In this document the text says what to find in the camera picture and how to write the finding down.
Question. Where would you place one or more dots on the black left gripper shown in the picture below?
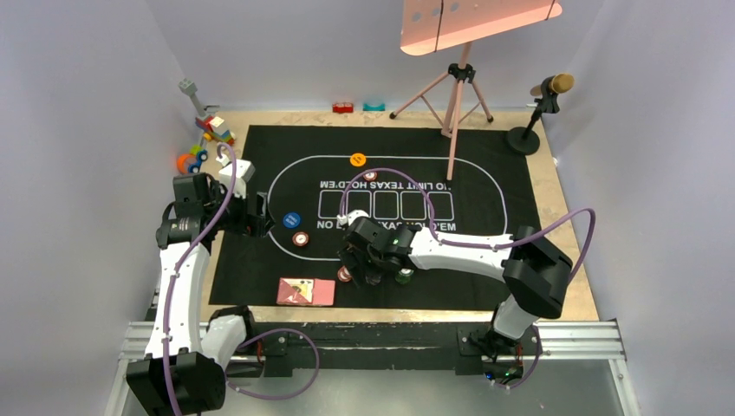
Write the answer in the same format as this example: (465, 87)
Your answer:
(254, 224)

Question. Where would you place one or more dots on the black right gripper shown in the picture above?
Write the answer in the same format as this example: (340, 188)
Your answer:
(352, 256)

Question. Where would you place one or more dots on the red poker chip stack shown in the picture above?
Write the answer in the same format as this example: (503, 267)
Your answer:
(343, 275)

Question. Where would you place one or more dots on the blue small blind button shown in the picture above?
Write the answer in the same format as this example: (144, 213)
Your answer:
(292, 220)

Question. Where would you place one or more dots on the orange big blind button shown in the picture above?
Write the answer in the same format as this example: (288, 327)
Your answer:
(358, 159)

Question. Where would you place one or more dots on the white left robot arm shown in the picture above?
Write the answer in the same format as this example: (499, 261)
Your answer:
(183, 368)

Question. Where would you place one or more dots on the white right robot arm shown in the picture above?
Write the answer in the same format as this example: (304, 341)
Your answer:
(535, 271)

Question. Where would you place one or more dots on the green poker chip stack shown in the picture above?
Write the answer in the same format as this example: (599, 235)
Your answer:
(404, 276)

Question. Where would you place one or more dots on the orange toy wheel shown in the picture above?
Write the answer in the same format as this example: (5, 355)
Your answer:
(192, 161)

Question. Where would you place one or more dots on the red playing card box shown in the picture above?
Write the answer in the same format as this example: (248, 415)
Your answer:
(305, 292)

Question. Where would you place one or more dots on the colourful toy block train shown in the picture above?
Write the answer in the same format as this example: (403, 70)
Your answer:
(213, 127)

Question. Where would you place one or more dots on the black poker felt mat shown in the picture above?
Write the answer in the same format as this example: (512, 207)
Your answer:
(396, 175)

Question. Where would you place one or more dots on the teal toy block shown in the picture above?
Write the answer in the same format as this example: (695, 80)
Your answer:
(373, 106)

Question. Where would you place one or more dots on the red toy block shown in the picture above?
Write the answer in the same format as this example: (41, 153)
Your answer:
(343, 107)

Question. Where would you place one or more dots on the gold microphone on stand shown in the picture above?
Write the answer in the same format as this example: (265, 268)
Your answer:
(524, 140)

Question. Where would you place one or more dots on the pink music stand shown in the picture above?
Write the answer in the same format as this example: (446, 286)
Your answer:
(431, 26)

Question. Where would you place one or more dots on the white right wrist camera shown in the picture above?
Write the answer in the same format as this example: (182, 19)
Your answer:
(345, 220)

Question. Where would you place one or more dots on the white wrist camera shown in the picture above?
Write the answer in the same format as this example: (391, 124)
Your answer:
(235, 176)
(345, 220)

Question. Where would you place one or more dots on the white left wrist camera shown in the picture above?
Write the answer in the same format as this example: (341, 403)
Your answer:
(235, 176)

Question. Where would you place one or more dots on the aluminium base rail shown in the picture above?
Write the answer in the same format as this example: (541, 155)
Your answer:
(414, 362)

